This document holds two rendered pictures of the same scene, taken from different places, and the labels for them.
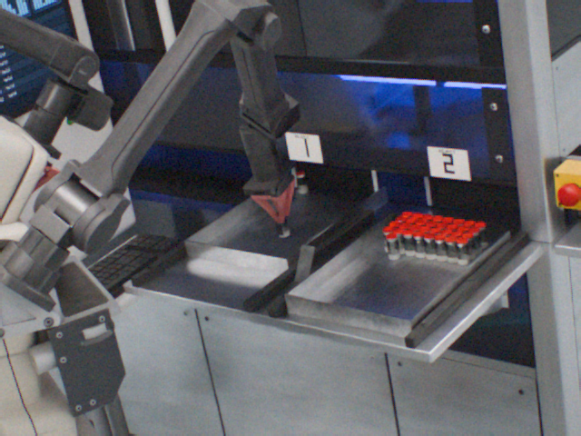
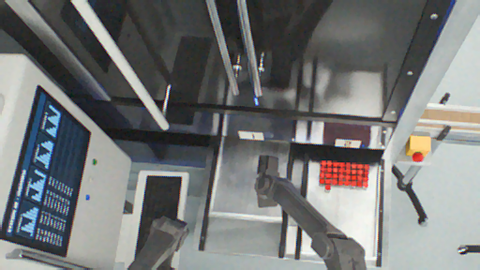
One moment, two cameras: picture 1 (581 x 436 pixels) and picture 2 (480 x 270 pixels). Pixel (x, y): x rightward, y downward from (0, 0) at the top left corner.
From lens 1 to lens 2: 1.78 m
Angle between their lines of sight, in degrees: 51
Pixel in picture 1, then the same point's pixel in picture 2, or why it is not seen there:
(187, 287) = (232, 244)
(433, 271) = (352, 199)
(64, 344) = not seen: outside the picture
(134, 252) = (159, 198)
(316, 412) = not seen: hidden behind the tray
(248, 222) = (224, 172)
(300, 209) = (246, 152)
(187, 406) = not seen: hidden behind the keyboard
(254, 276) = (262, 224)
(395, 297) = (348, 227)
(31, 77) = (72, 172)
